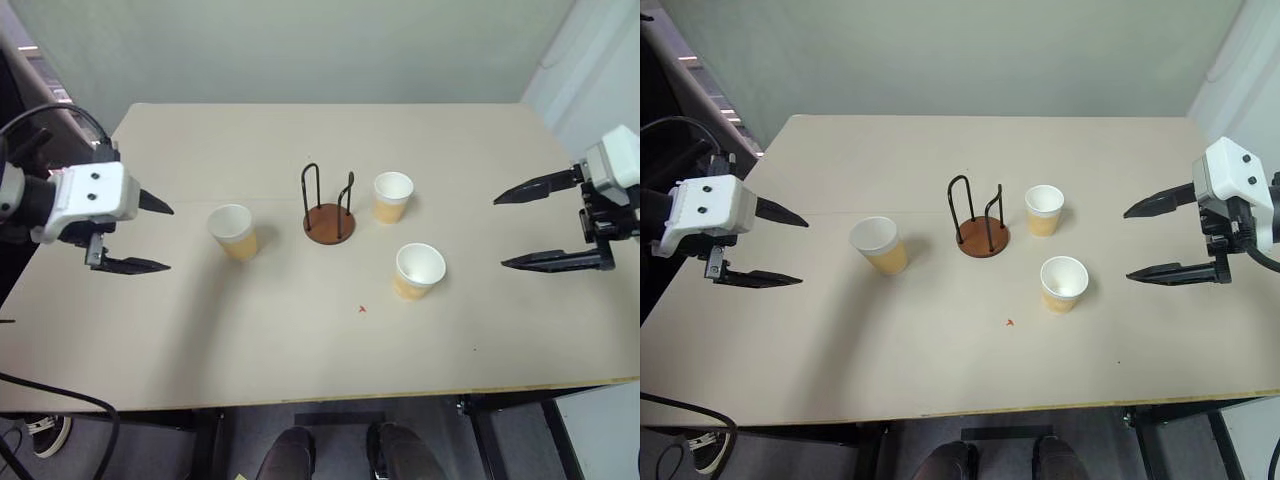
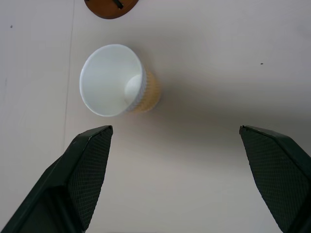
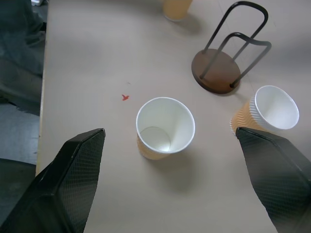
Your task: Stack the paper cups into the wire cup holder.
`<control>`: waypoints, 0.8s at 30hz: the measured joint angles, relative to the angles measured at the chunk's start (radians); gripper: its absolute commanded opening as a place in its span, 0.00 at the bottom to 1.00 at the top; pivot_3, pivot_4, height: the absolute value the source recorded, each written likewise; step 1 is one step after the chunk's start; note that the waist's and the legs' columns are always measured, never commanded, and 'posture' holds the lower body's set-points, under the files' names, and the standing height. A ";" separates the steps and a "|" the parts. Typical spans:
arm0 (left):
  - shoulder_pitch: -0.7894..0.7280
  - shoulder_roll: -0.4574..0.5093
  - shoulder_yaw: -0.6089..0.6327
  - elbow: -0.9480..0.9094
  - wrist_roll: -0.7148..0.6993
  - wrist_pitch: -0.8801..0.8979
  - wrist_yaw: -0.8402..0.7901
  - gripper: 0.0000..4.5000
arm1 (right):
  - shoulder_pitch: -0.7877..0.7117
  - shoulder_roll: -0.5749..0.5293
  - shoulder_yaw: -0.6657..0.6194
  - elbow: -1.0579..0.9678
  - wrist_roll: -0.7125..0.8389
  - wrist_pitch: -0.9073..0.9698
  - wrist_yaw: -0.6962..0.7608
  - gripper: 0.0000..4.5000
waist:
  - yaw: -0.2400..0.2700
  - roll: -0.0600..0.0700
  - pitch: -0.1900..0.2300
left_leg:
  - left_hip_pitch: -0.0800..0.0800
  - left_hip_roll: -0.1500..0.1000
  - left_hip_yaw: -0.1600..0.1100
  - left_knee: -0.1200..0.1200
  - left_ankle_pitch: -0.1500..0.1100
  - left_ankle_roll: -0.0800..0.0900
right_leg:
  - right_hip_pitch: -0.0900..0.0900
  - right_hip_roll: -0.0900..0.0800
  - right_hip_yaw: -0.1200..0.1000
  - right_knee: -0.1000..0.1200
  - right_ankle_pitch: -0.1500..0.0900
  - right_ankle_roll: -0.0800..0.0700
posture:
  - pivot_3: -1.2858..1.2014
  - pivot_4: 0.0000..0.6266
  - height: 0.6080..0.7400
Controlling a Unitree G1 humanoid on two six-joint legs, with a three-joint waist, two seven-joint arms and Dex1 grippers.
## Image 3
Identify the person in grey clothes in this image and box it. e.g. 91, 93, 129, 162
0, 0, 47, 117

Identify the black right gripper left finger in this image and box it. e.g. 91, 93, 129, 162
0, 128, 106, 233

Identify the wire cup holder wooden base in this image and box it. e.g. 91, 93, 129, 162
191, 1, 272, 93

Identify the dark rounded chair seat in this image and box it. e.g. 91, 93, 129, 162
0, 157, 37, 198

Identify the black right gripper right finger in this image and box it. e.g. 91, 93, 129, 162
235, 127, 311, 233

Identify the orange ribbed paper cup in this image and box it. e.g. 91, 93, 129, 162
136, 97, 196, 160
229, 85, 300, 136
162, 0, 193, 22

